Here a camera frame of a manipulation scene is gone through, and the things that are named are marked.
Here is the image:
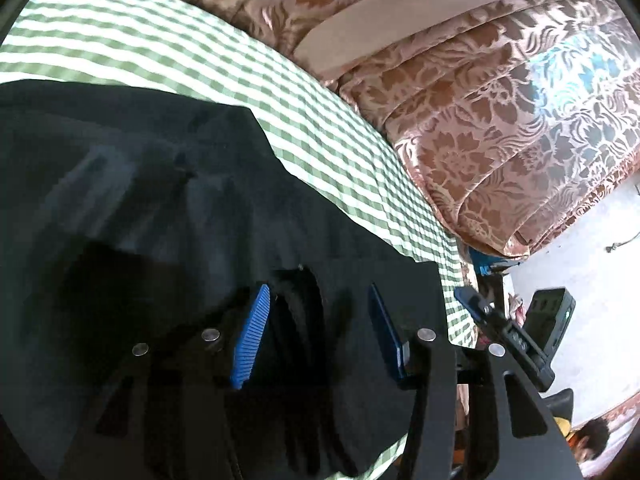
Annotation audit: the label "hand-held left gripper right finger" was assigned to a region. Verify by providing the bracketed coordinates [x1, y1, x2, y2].
[367, 284, 586, 480]

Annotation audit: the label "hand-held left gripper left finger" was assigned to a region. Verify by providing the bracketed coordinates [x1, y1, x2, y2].
[60, 284, 273, 480]

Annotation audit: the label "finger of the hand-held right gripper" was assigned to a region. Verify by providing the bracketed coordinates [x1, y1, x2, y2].
[454, 286, 503, 331]

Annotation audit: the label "black pants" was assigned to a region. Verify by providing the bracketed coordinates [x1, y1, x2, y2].
[0, 79, 449, 480]

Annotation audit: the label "blue object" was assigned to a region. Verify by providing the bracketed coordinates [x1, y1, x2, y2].
[469, 247, 523, 277]

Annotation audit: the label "person with dark hair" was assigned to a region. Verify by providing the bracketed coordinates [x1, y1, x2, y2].
[557, 417, 612, 463]

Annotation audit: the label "floral patterned curtain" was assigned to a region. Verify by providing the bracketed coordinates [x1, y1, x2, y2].
[65, 0, 640, 262]

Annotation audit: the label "green checked sheet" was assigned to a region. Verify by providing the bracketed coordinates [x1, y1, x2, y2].
[0, 0, 477, 480]

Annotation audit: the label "plain beige curtain band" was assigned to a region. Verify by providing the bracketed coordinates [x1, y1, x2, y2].
[292, 0, 607, 82]

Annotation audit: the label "small metal wall fixture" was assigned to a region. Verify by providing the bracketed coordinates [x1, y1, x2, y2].
[604, 231, 640, 255]

